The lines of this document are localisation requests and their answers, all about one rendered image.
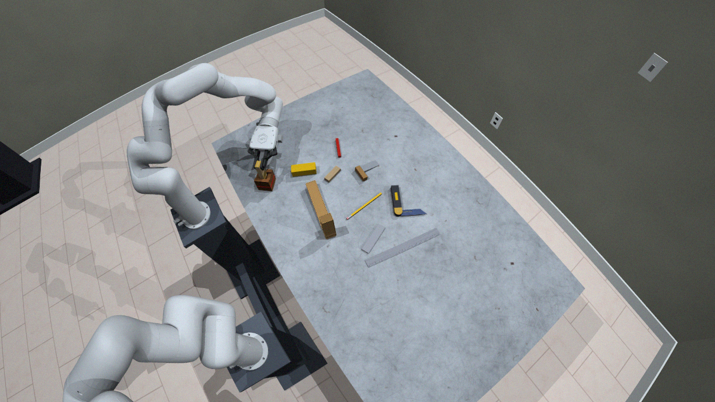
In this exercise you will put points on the black sliding bevel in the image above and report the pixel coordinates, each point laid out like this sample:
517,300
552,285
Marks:
397,206

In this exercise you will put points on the wooden rail-and-leg frame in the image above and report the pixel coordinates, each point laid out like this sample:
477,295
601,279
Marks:
320,208

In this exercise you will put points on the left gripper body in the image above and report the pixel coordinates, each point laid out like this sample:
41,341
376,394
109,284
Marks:
265,137

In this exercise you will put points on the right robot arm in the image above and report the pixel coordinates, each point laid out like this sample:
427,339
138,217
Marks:
192,327

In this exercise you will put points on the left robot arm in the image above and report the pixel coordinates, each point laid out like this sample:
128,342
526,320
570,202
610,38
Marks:
155,146

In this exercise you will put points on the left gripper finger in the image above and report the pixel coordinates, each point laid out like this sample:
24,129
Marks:
267,155
255,154

